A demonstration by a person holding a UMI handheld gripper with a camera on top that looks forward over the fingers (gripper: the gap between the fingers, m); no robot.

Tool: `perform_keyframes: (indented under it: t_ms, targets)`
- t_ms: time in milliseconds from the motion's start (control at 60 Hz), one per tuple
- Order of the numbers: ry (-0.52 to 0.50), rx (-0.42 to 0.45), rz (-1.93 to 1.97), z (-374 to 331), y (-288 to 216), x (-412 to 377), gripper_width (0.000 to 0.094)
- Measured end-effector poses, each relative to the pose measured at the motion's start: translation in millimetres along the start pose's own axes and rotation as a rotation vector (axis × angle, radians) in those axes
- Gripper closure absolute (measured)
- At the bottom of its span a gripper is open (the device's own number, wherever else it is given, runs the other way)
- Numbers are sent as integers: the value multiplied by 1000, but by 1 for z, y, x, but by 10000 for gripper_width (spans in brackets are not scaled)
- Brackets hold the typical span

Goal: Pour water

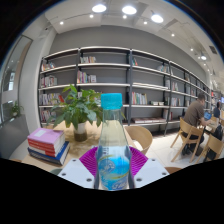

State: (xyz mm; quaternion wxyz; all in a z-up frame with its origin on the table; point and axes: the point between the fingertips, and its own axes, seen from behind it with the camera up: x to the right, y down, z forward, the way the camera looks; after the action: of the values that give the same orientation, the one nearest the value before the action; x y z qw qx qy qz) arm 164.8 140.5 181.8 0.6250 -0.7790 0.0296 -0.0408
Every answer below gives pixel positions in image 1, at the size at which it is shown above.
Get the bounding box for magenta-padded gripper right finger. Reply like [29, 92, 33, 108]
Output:
[129, 146, 171, 190]

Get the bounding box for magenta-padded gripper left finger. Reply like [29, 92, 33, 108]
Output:
[57, 146, 100, 190]

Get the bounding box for clear bottle with blue cap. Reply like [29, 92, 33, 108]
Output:
[94, 92, 134, 192]

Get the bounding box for rounded wooden chair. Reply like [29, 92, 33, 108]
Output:
[124, 124, 154, 156]
[164, 166, 183, 175]

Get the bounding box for dark blue book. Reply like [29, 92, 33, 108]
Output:
[27, 141, 71, 167]

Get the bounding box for pink book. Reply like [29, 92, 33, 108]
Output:
[27, 127, 65, 145]

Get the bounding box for slatted wooden chair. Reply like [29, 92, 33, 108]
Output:
[196, 132, 224, 163]
[170, 116, 204, 164]

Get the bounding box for green potted plant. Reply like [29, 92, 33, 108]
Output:
[46, 84, 105, 143]

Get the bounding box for person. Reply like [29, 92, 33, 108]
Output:
[212, 101, 223, 120]
[182, 93, 210, 156]

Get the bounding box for black backpack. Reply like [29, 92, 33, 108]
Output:
[213, 124, 224, 143]

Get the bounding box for open laptop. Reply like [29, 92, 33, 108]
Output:
[202, 111, 213, 122]

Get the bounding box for small green planter plant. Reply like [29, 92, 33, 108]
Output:
[7, 101, 25, 118]

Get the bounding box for round ceiling lights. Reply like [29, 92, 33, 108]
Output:
[58, 3, 209, 62]

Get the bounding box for grey wall shelf unit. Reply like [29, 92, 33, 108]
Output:
[37, 45, 214, 136]

